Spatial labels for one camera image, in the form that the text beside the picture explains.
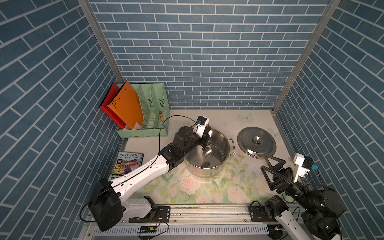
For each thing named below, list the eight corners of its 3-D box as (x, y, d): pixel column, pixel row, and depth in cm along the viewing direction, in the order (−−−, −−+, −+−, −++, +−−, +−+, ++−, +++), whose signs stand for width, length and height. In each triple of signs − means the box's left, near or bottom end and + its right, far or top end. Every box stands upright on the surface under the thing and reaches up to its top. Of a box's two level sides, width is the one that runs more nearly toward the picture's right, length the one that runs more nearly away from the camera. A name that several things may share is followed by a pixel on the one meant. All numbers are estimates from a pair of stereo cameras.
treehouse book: (113, 180, 86) (108, 176, 82) (122, 156, 97) (118, 151, 92) (137, 180, 86) (134, 176, 82) (144, 156, 97) (141, 151, 92)
